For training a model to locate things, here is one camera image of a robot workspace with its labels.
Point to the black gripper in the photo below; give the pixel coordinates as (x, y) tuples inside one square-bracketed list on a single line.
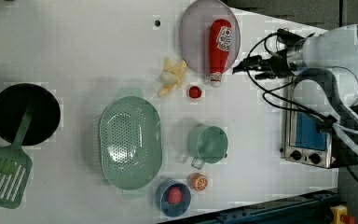
[(274, 67)]

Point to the red plush ketchup bottle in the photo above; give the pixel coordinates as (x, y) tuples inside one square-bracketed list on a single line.
[(219, 45)]

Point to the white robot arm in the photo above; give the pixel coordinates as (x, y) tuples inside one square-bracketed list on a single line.
[(331, 60)]

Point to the grey round plate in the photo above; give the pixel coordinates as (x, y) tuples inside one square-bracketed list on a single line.
[(194, 34)]

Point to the red toy strawberry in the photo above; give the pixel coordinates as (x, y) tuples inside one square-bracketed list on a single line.
[(195, 92)]

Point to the silver toaster oven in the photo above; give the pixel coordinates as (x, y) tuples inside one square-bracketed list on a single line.
[(305, 140)]

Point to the yellow plush banana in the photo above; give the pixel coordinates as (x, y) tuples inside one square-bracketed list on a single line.
[(172, 76)]

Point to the green measuring cup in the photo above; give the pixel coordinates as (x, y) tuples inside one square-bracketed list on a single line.
[(206, 144)]

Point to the orange slice toy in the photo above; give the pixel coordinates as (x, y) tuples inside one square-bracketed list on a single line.
[(199, 182)]

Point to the green perforated colander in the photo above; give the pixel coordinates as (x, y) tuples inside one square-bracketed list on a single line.
[(130, 143)]

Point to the red toy fruit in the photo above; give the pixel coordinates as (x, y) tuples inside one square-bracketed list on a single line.
[(175, 195)]

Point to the yellow emergency stop button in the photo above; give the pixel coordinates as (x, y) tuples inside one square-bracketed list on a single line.
[(341, 216)]

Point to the blue bowl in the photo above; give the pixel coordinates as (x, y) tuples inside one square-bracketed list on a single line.
[(172, 210)]

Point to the green slotted spatula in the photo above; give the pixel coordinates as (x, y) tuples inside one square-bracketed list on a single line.
[(15, 165)]

